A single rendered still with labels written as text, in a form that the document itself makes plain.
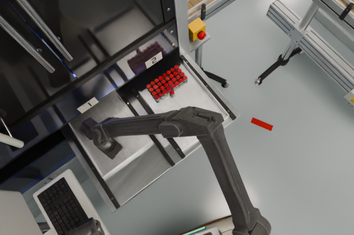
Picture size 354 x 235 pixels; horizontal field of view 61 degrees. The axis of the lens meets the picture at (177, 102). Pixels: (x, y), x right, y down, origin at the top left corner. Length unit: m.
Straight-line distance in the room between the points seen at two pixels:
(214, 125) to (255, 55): 1.81
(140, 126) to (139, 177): 0.46
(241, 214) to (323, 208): 1.50
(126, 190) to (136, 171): 0.09
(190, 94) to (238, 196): 0.67
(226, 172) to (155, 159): 0.58
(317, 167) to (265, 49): 0.98
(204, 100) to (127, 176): 0.48
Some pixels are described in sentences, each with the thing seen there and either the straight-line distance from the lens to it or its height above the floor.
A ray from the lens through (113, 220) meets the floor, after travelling 2.26.
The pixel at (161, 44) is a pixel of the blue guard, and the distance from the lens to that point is 1.27.
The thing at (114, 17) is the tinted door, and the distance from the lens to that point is 1.00.
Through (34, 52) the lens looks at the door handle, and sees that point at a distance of 0.84.
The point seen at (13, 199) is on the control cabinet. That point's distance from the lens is 1.50.
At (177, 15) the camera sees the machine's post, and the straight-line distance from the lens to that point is 1.19.
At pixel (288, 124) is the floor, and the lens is 2.37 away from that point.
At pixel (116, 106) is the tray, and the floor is 0.88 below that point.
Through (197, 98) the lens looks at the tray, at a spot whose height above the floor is 0.88.
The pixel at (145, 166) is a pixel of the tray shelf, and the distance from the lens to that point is 1.34.
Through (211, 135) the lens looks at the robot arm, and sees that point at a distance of 0.76.
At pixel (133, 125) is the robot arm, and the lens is 0.94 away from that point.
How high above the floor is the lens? 2.19
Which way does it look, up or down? 70 degrees down
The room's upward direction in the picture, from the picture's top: 10 degrees counter-clockwise
